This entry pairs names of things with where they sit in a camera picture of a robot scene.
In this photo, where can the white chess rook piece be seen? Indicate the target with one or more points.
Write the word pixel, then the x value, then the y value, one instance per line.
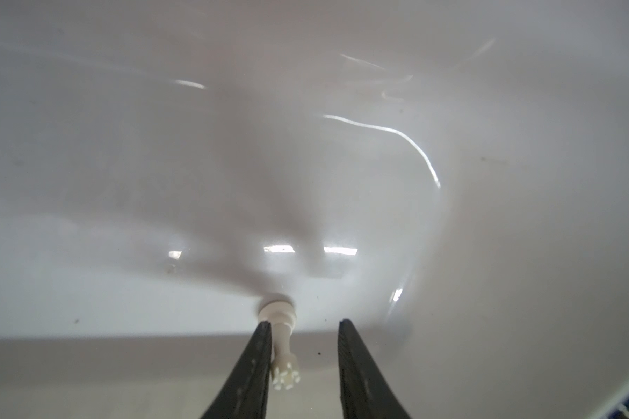
pixel 285 369

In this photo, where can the white plastic bin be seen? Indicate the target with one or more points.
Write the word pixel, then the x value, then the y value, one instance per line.
pixel 451 176

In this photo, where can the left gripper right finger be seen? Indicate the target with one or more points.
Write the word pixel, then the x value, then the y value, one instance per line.
pixel 364 391

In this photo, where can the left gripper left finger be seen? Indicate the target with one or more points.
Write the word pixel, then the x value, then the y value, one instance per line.
pixel 245 392

